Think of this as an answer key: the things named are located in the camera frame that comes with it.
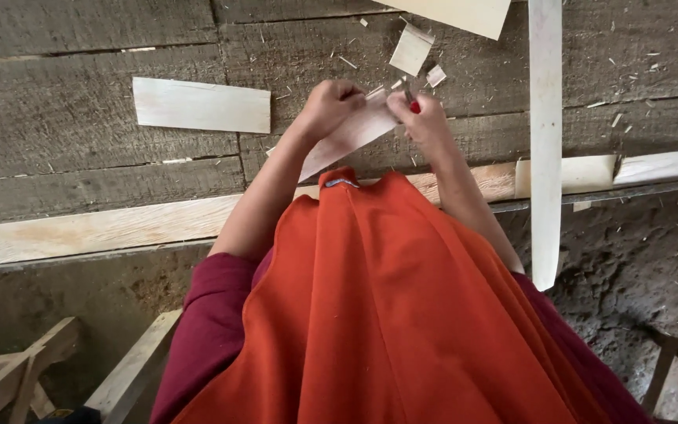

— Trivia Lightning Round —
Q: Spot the person's right hand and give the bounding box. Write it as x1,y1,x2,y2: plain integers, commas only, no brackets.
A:
386,90,456,155

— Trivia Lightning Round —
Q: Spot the person's left hand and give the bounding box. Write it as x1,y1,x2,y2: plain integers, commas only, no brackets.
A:
295,79,368,142

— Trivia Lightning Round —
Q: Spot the red-handled cutting tool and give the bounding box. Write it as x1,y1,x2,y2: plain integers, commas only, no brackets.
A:
401,77,421,115

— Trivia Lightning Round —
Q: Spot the thin pale wood veneer piece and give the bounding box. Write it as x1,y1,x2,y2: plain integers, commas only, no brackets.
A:
266,87,401,183

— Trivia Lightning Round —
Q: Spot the small square veneer offcut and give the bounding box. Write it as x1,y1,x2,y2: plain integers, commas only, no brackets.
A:
389,22,436,78

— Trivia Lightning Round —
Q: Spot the large pale veneer sheet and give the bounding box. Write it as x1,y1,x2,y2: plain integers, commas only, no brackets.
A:
372,0,512,41

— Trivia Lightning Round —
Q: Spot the long narrow veneer strip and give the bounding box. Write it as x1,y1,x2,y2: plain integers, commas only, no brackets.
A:
528,0,564,292

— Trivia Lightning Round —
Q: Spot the rectangular pale veneer sheet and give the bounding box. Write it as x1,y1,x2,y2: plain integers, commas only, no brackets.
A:
132,77,272,135

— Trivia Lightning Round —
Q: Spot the pale veneer patch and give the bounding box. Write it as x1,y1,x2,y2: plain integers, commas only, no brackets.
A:
514,154,618,199

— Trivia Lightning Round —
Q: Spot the orange cloth garment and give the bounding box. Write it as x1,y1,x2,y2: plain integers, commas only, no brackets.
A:
172,166,618,424

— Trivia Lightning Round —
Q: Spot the long pale wooden edge plank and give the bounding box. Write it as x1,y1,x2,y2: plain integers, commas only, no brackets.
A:
0,146,678,270

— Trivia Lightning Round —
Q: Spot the maroon sleeved shirt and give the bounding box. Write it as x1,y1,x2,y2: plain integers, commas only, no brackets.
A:
149,250,658,424

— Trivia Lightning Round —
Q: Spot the wooden stool frame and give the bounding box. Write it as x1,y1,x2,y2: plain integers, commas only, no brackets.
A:
639,330,678,424

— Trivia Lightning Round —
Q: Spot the wooden frame stand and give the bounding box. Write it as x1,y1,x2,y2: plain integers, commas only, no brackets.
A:
0,308,184,424

